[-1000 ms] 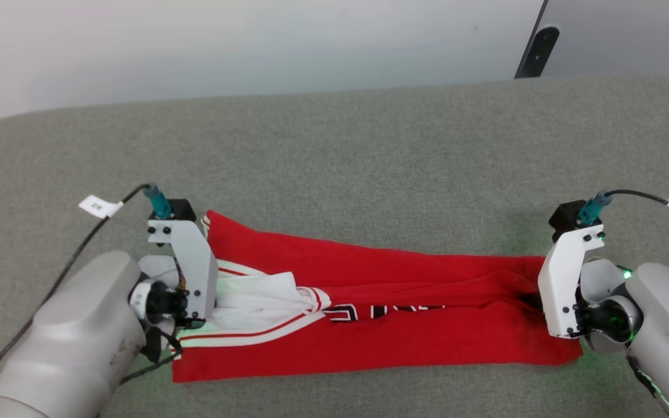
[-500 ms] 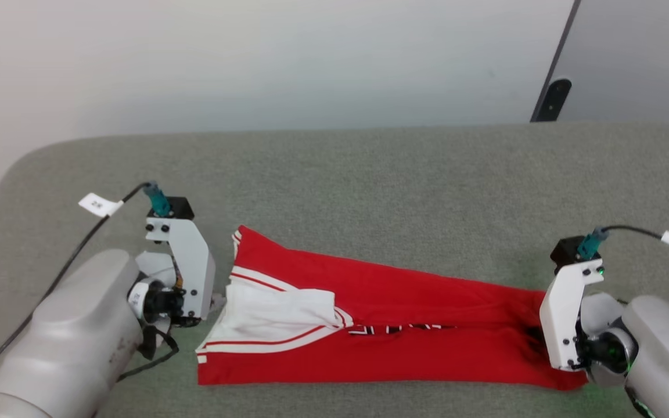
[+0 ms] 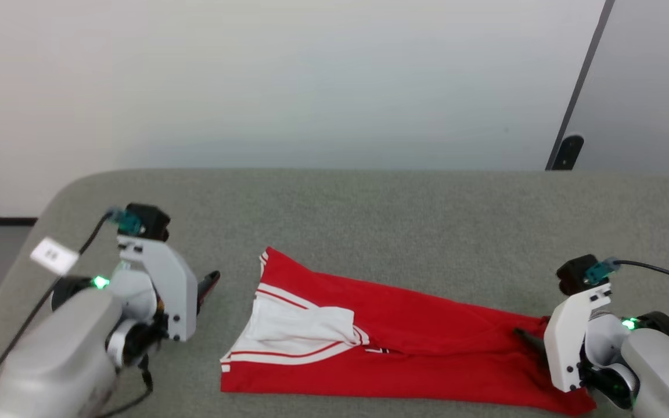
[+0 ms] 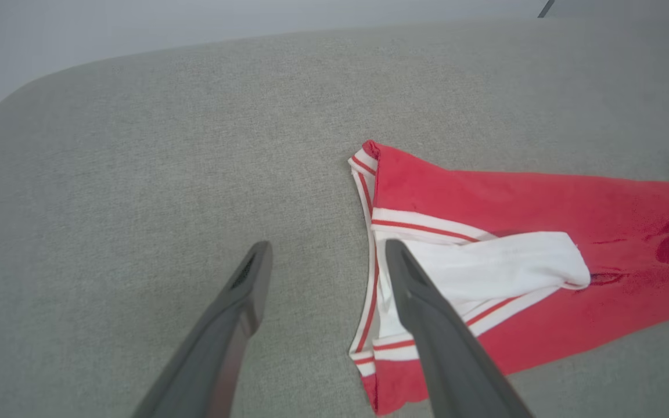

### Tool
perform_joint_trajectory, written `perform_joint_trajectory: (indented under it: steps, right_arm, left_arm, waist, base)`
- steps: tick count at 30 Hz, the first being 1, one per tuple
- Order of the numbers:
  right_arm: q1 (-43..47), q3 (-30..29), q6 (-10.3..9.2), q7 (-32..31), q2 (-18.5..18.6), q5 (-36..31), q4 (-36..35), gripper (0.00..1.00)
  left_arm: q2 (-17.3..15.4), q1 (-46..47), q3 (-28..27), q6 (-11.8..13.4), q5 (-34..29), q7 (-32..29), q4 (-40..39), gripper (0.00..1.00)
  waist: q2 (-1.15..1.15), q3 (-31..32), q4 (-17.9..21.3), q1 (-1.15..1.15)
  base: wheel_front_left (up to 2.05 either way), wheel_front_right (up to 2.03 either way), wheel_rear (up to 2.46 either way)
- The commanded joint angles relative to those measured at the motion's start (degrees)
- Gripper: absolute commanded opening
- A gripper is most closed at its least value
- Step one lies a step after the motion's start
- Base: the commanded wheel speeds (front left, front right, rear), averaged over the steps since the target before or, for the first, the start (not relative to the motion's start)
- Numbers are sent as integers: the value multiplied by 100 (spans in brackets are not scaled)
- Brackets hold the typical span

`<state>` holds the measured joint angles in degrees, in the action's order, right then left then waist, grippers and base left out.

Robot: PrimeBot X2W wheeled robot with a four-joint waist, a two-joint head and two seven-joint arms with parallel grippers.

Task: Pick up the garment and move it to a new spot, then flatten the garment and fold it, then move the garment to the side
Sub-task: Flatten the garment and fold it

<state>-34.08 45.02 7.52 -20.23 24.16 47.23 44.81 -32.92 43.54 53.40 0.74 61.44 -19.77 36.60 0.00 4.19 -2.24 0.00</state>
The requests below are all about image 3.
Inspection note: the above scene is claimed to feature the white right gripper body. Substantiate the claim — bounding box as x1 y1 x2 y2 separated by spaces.
544 283 614 392

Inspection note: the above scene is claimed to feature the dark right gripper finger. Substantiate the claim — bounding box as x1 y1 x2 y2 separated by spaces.
513 328 549 355

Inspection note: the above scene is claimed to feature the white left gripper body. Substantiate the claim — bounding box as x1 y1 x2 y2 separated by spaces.
117 235 199 343

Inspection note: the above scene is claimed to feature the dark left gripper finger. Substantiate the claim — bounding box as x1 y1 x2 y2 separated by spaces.
197 271 221 314

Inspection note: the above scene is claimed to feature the red and white garment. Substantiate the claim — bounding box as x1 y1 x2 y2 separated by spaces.
220 247 598 416

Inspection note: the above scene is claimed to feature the dark door edge strip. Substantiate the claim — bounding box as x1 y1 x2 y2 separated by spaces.
545 0 616 171

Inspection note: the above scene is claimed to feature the grey door panel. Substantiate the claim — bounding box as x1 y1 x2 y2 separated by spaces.
567 0 669 178

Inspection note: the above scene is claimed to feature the black right cable teal plug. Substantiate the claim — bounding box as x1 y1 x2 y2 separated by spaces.
584 258 669 290

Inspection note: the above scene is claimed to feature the white cable label tag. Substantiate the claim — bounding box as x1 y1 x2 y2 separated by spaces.
30 236 80 276

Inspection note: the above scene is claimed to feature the black door stop bracket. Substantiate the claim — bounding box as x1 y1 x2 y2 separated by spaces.
552 135 585 171

